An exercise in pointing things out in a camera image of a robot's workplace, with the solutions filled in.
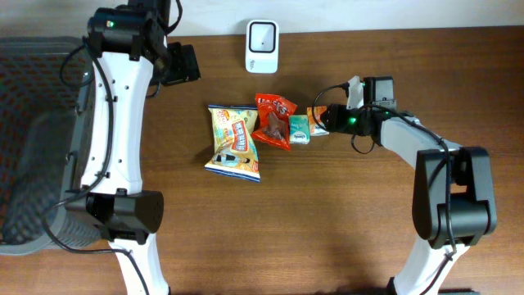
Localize white barcode scanner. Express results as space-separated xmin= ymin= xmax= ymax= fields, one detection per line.
xmin=245 ymin=20 xmax=280 ymax=74

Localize small orange carton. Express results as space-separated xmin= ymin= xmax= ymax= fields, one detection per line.
xmin=306 ymin=106 xmax=329 ymax=137

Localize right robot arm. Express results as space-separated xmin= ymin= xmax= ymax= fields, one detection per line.
xmin=312 ymin=76 xmax=498 ymax=294

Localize right black cable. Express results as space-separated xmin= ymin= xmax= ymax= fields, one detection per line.
xmin=310 ymin=83 xmax=459 ymax=295

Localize teal tissue pack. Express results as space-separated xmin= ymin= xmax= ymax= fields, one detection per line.
xmin=289 ymin=115 xmax=310 ymax=144

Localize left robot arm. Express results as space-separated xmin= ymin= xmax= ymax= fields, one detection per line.
xmin=61 ymin=0 xmax=201 ymax=294

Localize left black cable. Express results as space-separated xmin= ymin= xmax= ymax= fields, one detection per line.
xmin=39 ymin=0 xmax=183 ymax=295

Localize grey plastic basket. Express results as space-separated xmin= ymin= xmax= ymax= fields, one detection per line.
xmin=1 ymin=37 xmax=100 ymax=256

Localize red snack bag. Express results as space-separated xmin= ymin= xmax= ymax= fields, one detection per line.
xmin=251 ymin=93 xmax=297 ymax=151

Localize yellow chip bag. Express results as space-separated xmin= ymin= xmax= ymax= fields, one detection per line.
xmin=205 ymin=104 xmax=260 ymax=183

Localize black cable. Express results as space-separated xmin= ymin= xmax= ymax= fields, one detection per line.
xmin=310 ymin=83 xmax=459 ymax=295
xmin=39 ymin=0 xmax=183 ymax=295

